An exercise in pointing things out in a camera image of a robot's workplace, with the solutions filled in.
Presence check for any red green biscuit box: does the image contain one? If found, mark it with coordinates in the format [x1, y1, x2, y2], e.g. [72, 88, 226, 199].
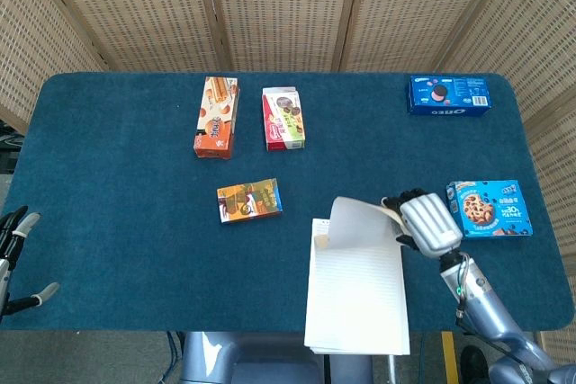
[261, 86, 307, 152]

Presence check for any black background equipment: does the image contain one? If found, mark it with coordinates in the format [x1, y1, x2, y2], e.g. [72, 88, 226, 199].
[0, 121, 26, 178]

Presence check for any white paper notepad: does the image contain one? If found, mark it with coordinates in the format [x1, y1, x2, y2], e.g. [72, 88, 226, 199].
[303, 196, 411, 356]

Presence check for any orange blue snack box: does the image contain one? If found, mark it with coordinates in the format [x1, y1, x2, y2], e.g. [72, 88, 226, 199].
[216, 177, 284, 225]

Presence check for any blue Oreo cookie box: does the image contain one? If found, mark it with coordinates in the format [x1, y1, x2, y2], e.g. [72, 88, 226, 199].
[407, 75, 492, 117]

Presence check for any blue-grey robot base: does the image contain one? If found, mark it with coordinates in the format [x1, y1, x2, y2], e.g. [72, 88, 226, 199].
[179, 331, 374, 384]

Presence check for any black round floor object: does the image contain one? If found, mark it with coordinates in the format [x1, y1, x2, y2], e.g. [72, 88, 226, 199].
[461, 344, 490, 384]

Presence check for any blue carpet table mat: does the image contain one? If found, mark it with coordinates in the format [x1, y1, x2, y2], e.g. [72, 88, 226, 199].
[0, 71, 575, 334]

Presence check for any blue chocolate chip cookie box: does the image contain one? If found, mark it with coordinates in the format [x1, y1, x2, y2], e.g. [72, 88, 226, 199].
[445, 179, 534, 239]

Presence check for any woven rattan folding screen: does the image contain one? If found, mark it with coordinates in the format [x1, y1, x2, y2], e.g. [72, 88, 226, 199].
[0, 0, 576, 365]

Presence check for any orange wafer roll box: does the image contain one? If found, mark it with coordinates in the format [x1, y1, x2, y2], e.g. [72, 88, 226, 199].
[193, 76, 241, 161]

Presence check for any blue floor cable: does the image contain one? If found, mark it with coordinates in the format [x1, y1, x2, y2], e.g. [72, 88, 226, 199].
[161, 331, 183, 383]

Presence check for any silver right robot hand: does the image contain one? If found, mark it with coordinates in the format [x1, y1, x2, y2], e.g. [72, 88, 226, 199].
[381, 188, 464, 261]

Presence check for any thin grey wrist cable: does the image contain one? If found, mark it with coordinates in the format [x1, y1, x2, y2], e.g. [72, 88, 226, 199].
[454, 256, 474, 329]

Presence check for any black grey left robot hand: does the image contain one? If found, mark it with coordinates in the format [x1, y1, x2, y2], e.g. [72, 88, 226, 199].
[0, 205, 61, 318]

